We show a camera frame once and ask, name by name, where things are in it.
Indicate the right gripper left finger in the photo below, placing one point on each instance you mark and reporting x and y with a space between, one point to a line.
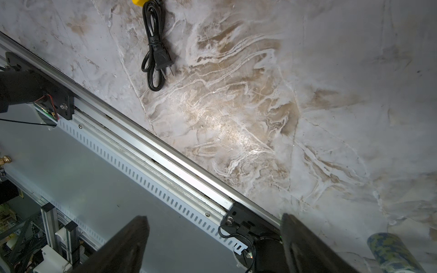
123 253

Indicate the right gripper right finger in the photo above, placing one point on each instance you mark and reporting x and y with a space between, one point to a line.
305 252

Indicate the yellow hot glue gun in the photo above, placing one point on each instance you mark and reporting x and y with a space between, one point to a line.
157 60

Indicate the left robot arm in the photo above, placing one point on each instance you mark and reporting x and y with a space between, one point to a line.
21 87

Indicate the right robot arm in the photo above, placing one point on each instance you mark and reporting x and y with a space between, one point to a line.
273 261

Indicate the small camouflage tape roll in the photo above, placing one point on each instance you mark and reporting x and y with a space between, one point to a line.
392 255

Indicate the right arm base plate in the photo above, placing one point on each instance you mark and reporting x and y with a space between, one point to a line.
249 228

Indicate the slotted white cable duct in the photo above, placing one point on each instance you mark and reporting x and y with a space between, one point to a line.
153 184

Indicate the aluminium front rail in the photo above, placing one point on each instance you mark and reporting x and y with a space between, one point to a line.
138 152

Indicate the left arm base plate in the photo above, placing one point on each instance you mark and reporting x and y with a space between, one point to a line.
58 101

